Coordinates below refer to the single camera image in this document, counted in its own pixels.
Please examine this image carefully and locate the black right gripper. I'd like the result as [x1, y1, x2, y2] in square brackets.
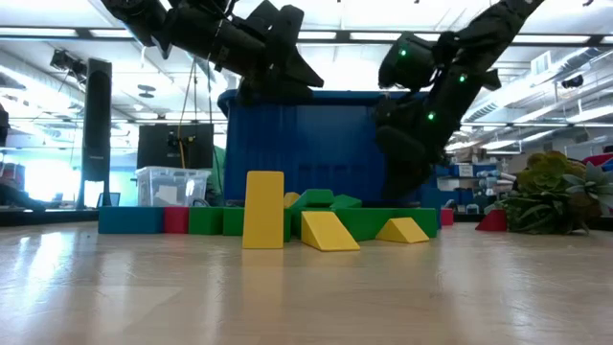
[377, 93, 449, 201]

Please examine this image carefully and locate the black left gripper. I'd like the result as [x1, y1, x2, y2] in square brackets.
[217, 23, 326, 104]

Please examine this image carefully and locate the large blue plastic bin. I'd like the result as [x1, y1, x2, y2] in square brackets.
[216, 88, 443, 212]

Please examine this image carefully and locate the potted succulent plant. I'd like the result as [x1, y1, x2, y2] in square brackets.
[486, 149, 613, 237]

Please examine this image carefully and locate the black monitor screen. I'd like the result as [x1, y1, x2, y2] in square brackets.
[137, 123, 216, 170]

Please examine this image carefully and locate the ceiling air vent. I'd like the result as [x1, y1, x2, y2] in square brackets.
[530, 50, 553, 77]

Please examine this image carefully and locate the red bag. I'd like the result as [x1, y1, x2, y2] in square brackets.
[581, 151, 613, 169]

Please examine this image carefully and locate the blue block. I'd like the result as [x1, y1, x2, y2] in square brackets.
[98, 206, 166, 236]

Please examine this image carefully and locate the small laptop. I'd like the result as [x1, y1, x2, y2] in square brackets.
[97, 192, 122, 209]

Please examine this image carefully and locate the black track light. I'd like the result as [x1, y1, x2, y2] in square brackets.
[50, 47, 90, 81]

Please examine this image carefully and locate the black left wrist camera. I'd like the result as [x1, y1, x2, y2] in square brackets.
[246, 0, 307, 57]

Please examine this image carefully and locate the yellow hanging cable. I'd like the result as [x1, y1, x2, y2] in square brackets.
[175, 57, 197, 170]

